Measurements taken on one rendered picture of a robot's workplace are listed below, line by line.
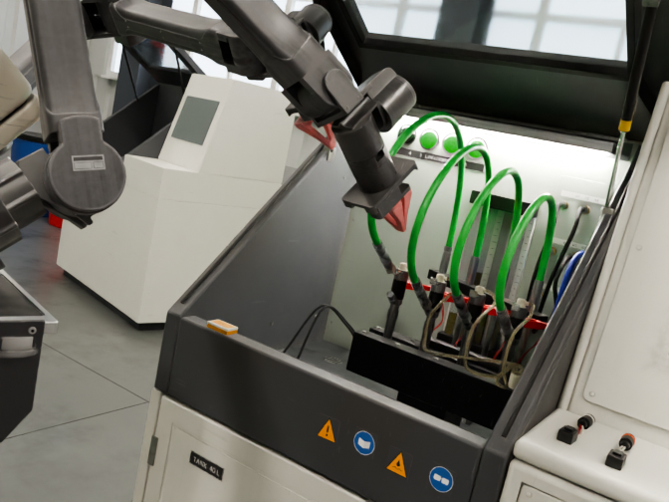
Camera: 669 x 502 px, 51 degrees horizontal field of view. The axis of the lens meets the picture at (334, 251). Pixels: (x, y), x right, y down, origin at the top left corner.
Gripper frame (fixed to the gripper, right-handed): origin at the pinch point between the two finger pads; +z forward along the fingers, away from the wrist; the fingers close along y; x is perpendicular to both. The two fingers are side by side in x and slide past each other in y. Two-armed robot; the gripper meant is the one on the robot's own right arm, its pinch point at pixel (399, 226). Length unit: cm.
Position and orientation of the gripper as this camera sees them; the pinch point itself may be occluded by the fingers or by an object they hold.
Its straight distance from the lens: 104.1
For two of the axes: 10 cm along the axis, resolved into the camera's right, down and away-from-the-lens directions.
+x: -6.7, -2.4, 7.0
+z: 3.9, 6.9, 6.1
